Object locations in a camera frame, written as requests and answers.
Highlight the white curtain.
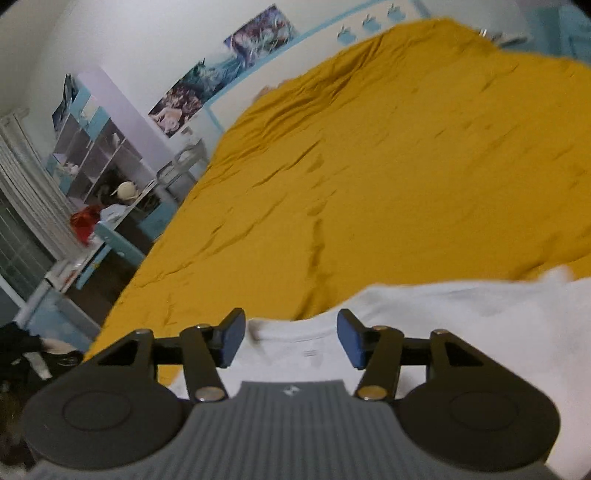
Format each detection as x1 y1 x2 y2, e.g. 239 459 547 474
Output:
0 108 88 280

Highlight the grey metal rack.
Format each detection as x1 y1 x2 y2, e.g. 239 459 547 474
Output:
156 137 211 197

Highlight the pink figure wall poster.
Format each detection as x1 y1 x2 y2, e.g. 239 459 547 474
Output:
148 87 205 138

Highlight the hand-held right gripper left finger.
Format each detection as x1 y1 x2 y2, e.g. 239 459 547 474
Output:
95 308 247 402

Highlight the red bag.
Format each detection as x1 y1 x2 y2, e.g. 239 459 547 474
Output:
69 205 103 244

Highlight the light blue cabinet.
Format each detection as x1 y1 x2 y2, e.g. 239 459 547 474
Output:
526 0 591 62

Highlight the teal wall poster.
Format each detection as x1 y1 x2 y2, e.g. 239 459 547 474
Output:
181 58 246 101

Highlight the white t-shirt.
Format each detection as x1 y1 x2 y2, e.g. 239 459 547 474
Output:
170 267 591 480

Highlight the blue chair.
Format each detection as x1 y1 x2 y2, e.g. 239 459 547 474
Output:
76 220 147 291

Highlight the white desk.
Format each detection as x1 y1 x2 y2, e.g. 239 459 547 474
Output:
13 178 160 330

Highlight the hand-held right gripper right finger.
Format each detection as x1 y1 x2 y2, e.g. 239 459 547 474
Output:
337 309 482 401

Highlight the mustard yellow bed sheet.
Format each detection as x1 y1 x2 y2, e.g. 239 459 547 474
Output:
83 17 591 385

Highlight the purple white wall poster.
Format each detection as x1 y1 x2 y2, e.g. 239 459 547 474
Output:
225 4 297 60

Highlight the white blue cubby shelf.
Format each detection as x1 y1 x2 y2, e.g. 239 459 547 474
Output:
45 65 186 214

